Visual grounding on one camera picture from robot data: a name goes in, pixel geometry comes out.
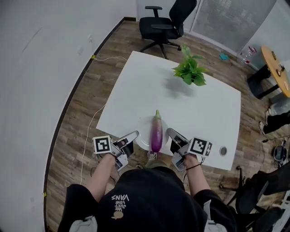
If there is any black office chair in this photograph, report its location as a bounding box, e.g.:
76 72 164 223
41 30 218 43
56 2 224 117
235 203 286 232
218 165 290 216
138 0 198 60

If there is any person's right forearm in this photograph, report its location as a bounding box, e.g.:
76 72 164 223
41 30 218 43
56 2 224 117
184 155 213 200

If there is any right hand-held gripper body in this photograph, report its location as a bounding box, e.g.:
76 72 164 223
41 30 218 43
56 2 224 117
169 137 213 172

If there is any white round plate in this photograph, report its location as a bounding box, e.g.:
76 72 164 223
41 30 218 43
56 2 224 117
135 116 169 151

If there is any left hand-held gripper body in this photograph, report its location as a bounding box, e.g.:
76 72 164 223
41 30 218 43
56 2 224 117
92 135 134 172

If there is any clear plastic water jug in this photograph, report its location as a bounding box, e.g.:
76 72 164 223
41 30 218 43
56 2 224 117
240 46 258 65

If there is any round wooden side table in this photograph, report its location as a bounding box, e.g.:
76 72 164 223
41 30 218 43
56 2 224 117
246 45 290 99

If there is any frosted glass window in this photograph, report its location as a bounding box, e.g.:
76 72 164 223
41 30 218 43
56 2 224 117
190 0 276 54

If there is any person's black shirt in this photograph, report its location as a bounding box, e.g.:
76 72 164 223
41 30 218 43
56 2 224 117
58 166 237 232

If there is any person's left forearm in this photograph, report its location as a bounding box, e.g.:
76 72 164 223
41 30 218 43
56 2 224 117
86 153 116 202

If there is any black round device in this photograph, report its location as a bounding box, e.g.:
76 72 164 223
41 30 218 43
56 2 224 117
273 145 287 163

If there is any white floor cable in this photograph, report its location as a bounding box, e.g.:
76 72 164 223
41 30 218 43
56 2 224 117
80 56 127 185

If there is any purple eggplant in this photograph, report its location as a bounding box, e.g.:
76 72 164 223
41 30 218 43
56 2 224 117
150 109 164 154

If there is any white rectangular table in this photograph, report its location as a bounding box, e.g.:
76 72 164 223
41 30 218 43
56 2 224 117
95 50 242 171

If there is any grey shoulder strap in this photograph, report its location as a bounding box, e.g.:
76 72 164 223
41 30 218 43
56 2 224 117
69 215 98 232
203 199 224 232

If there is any green potted plant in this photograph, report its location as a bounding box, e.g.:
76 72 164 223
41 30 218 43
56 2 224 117
171 44 210 87

